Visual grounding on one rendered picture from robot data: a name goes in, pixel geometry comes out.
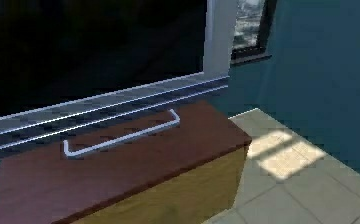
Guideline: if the silver framed black television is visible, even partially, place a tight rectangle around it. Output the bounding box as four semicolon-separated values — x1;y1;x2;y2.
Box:
0;0;240;160

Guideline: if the brown topped wooden cabinet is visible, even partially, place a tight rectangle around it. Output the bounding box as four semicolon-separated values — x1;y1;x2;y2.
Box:
0;99;253;224

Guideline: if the black framed window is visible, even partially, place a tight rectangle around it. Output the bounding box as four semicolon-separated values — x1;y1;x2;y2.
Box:
230;0;278;66

